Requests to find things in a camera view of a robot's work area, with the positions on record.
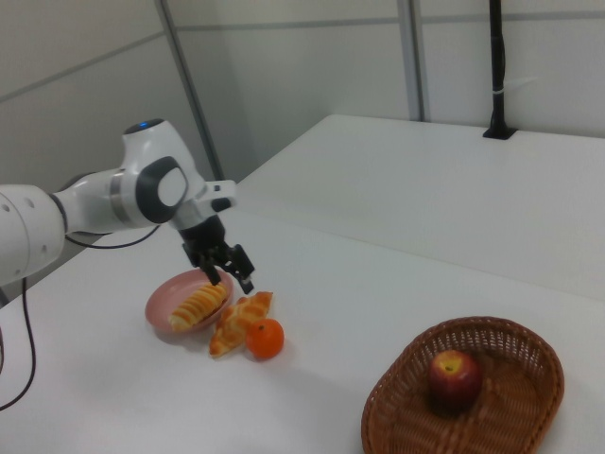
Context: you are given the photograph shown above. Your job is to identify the pink plate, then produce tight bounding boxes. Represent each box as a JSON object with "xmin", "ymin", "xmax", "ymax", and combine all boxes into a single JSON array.
[{"xmin": 145, "ymin": 270, "xmax": 236, "ymax": 345}]

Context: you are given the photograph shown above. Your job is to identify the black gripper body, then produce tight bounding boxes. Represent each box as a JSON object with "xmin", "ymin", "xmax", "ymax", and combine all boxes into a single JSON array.
[{"xmin": 178, "ymin": 215, "xmax": 228, "ymax": 267}]

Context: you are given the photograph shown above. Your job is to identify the toy orange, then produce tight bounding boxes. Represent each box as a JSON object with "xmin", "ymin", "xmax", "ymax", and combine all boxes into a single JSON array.
[{"xmin": 244, "ymin": 318, "xmax": 285, "ymax": 361}]

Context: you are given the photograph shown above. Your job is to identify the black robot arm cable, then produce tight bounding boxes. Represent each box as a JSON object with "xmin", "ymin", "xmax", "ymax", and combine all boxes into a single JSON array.
[{"xmin": 0, "ymin": 225, "xmax": 162, "ymax": 411}]

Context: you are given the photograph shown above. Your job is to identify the braided toy bread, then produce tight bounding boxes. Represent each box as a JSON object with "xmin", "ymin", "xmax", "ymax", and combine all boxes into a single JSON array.
[{"xmin": 209, "ymin": 291, "xmax": 274, "ymax": 359}]

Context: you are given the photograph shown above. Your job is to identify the brown woven basket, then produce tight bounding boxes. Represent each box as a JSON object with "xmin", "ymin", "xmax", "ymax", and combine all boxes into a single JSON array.
[{"xmin": 361, "ymin": 316, "xmax": 566, "ymax": 454}]

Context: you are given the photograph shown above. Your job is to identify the white cable tie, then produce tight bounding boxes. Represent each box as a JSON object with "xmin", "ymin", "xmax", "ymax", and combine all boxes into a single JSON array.
[{"xmin": 491, "ymin": 77, "xmax": 538, "ymax": 98}]

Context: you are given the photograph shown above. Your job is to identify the black pole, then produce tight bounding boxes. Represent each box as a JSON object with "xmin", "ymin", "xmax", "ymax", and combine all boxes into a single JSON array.
[{"xmin": 488, "ymin": 0, "xmax": 510, "ymax": 131}]

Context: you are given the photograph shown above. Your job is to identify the striped toy bread roll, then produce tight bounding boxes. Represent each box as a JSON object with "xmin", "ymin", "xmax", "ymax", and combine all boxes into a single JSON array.
[{"xmin": 168, "ymin": 282, "xmax": 229, "ymax": 331}]

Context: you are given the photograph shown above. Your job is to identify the black pole base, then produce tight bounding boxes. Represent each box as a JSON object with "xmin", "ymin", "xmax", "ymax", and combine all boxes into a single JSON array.
[{"xmin": 481, "ymin": 125, "xmax": 517, "ymax": 141}]

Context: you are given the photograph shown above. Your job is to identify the red toy apple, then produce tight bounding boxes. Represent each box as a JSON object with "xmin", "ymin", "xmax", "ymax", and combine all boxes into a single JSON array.
[{"xmin": 428, "ymin": 350, "xmax": 484, "ymax": 412}]

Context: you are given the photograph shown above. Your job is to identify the grey partition post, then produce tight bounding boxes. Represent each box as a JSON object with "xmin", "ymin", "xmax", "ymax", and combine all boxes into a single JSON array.
[
  {"xmin": 405, "ymin": 0, "xmax": 427, "ymax": 122},
  {"xmin": 157, "ymin": 0, "xmax": 229, "ymax": 196}
]

